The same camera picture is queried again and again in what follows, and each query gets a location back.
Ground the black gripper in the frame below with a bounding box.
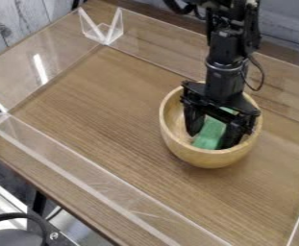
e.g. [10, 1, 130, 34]
[181, 61, 261, 149]

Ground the green rectangular block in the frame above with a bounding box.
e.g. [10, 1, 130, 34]
[192, 116, 226, 150]

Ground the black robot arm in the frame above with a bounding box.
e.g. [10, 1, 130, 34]
[164, 0, 261, 150]

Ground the light wooden bowl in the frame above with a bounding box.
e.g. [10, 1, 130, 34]
[160, 86, 264, 169]

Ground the clear acrylic tray wall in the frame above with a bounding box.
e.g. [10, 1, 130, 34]
[0, 0, 299, 246]

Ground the clear acrylic corner bracket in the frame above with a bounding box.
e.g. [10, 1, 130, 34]
[78, 8, 123, 46]

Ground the black metal bracket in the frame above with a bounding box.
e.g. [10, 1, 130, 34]
[27, 191, 81, 246]

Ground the black cable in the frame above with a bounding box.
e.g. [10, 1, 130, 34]
[0, 212, 50, 246]

